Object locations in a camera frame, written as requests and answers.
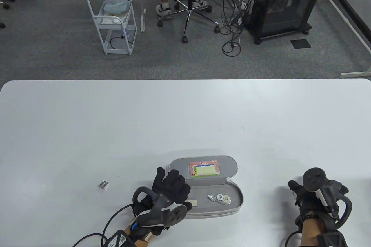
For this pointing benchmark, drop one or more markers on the person's right hand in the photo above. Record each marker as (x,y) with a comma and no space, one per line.
(307,203)

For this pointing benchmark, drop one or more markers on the person's left hand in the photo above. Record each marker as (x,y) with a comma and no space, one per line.
(171,184)

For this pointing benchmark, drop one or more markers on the beige eraser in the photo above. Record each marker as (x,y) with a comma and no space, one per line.
(192,202)

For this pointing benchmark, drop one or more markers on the clear correction tape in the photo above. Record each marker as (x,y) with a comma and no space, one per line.
(221,198)

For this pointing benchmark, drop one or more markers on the white cartoon-print pencil case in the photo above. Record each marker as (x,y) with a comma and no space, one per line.
(232,168)

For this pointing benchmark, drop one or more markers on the person's right forearm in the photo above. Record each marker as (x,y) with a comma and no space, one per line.
(310,232)

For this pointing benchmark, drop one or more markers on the person's left forearm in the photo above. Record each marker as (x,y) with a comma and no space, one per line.
(141,243)

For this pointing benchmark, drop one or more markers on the silver pencil sharpener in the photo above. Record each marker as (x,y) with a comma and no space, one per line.
(103,185)

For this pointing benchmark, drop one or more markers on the colourful schedule card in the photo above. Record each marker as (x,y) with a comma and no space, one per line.
(204,169)

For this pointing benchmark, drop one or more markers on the smartwatch with beige band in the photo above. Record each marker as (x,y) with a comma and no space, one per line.
(149,235)

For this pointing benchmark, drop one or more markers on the white utility cart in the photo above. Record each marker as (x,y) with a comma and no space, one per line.
(127,45)

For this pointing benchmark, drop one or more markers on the black floor plate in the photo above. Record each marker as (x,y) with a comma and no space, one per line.
(301,43)

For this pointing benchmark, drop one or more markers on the white desk leg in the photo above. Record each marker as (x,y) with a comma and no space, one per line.
(142,22)

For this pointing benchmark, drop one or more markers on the blue plastic bag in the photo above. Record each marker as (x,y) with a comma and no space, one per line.
(116,6)

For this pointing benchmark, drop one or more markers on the black mesh cabinet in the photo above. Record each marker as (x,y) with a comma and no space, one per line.
(284,1)

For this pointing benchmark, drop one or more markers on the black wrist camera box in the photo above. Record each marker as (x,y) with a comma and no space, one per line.
(332,239)
(118,239)

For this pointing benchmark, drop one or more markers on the white desk frame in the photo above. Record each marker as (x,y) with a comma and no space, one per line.
(347,22)

